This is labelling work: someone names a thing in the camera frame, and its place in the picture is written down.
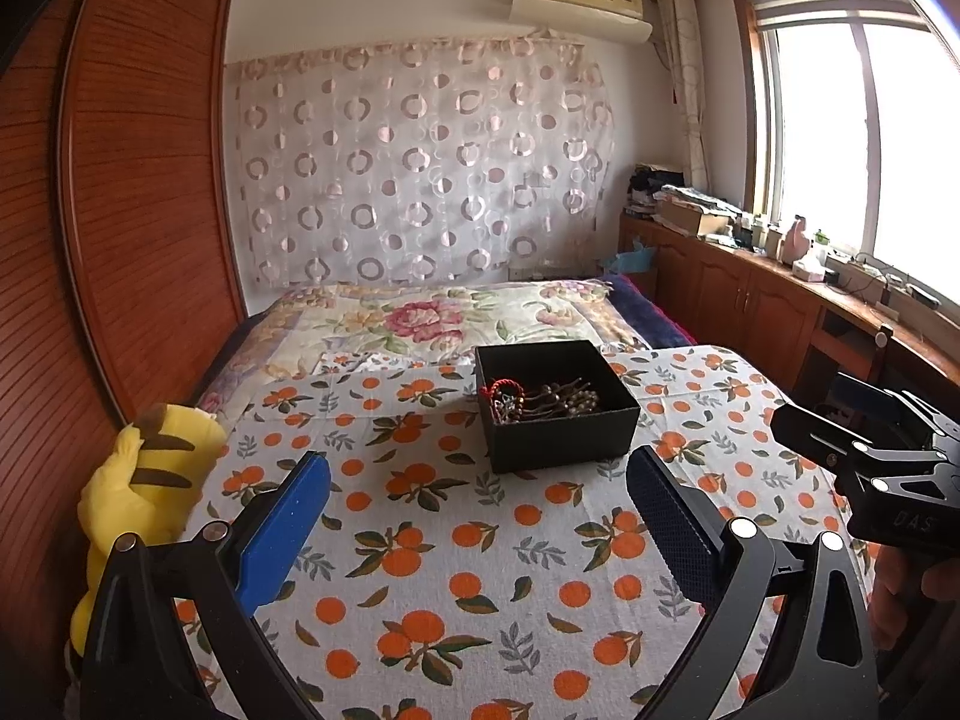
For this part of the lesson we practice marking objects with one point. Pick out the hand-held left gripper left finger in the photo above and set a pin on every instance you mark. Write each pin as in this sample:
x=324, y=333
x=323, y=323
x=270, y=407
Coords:
x=281, y=540

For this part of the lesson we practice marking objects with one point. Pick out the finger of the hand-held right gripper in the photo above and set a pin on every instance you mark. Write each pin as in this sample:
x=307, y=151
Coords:
x=862, y=396
x=817, y=435

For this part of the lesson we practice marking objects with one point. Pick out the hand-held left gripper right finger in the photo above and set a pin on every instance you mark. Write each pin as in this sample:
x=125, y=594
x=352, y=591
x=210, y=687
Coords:
x=671, y=532

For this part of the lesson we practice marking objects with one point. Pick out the black cardboard box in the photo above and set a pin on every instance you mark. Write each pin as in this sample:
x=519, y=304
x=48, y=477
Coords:
x=570, y=442

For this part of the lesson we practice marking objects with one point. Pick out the person's right hand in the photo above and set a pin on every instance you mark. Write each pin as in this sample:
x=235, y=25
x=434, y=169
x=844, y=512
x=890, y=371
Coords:
x=915, y=592

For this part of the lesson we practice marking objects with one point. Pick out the white tissue box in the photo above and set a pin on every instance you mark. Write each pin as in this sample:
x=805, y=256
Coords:
x=808, y=270

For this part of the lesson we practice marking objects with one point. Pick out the yellow plush toy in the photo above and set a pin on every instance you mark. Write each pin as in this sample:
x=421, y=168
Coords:
x=142, y=487

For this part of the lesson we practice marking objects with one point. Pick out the pink figurine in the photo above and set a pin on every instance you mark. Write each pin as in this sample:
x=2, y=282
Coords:
x=795, y=240

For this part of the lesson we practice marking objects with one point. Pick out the brown wooden cabinet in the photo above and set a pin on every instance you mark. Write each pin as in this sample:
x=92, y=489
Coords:
x=720, y=285

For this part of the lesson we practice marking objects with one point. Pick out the orange fruit print bedsheet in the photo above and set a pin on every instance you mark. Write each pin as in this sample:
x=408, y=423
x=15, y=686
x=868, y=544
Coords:
x=465, y=525

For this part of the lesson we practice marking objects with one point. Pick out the purple blanket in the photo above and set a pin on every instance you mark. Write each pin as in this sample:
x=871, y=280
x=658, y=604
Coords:
x=645, y=315

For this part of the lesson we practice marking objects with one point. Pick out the brown cardboard box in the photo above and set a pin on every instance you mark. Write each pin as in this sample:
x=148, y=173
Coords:
x=694, y=221

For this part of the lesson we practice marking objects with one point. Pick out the blue bag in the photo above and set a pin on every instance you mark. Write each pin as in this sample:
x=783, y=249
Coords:
x=630, y=259

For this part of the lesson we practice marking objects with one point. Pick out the floral blanket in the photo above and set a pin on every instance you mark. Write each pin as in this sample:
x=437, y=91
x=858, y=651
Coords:
x=420, y=322

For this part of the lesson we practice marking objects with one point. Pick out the window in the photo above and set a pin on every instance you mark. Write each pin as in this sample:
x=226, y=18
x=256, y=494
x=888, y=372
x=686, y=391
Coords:
x=817, y=127

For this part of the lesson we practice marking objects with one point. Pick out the stack of folded clothes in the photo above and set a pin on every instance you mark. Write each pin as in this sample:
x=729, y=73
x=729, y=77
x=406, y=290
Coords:
x=649, y=187

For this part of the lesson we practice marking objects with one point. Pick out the patterned window curtain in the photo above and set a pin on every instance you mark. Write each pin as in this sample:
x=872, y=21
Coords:
x=686, y=75

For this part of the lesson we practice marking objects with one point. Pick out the brown wooden wardrobe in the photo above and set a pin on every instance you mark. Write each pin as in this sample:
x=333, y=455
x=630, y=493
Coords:
x=135, y=202

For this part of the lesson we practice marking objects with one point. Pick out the sheer circle pattern curtain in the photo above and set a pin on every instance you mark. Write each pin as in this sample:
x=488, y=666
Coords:
x=420, y=165

